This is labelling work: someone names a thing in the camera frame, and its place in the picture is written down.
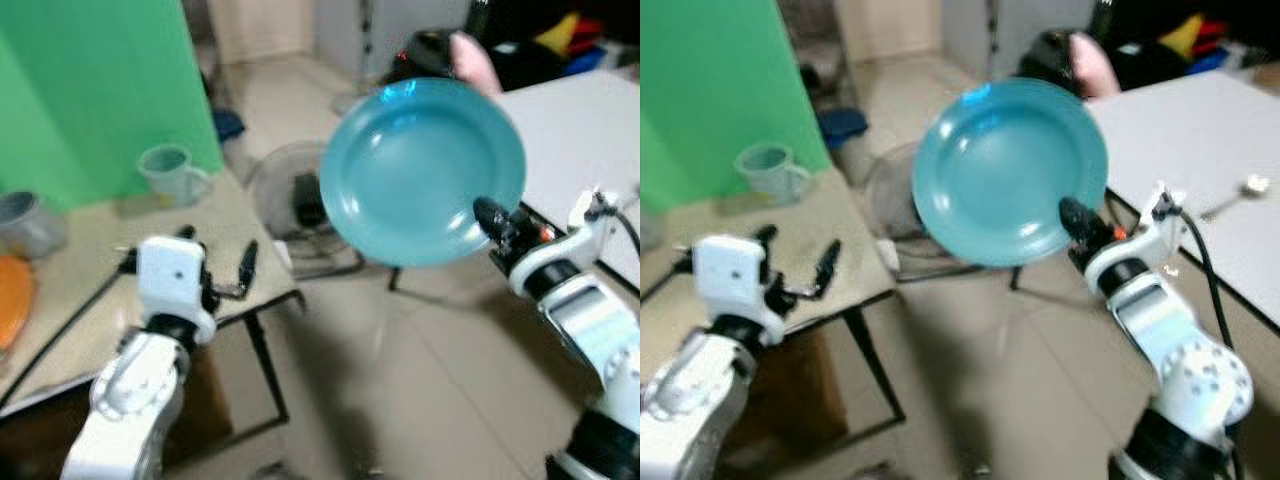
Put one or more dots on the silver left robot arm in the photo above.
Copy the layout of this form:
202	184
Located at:
690	400
130	390

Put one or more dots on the pink cloth item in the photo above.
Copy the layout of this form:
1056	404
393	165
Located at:
475	62
1095	65

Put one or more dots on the grey floor fan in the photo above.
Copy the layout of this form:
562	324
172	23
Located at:
895	200
285	200

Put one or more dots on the metal spoon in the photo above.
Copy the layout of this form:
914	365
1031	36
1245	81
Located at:
1240	195

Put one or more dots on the orange plate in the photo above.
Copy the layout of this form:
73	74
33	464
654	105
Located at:
12	300

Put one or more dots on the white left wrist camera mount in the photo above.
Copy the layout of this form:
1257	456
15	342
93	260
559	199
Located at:
170	275
728	275

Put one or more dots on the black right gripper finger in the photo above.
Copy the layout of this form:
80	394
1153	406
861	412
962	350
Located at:
1078	216
492	216

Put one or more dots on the grey cabinet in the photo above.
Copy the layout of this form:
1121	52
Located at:
390	35
1010	30

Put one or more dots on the blue box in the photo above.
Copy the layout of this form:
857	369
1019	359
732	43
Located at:
1210	60
588	62

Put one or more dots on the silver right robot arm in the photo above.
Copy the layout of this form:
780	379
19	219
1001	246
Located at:
1180	350
600	330

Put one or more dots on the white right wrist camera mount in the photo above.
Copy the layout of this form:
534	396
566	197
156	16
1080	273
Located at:
575	238
1150	235

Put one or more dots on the white table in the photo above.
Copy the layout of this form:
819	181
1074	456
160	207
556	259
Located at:
1190	130
585	130

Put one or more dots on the black rounded object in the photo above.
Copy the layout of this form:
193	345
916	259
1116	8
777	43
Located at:
425	55
1048	55

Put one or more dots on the dark blue bundle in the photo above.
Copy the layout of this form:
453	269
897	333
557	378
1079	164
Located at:
842	128
228	124

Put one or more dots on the pale green mug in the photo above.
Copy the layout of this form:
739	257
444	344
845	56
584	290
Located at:
768	170
168	172

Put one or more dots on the beige table with black legs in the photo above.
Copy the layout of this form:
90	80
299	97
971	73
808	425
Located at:
850	250
100	240

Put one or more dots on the green backdrop screen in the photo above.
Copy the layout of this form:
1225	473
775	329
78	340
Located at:
100	90
720	90

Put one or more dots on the grey cup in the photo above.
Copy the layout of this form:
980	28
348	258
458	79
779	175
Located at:
28	225

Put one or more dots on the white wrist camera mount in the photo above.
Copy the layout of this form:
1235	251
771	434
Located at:
1150	235
728	275
575	238
170	275

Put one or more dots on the teal round plate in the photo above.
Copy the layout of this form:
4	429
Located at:
1000	170
410	170

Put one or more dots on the yellow item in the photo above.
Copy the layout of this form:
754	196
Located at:
1185	35
560	35

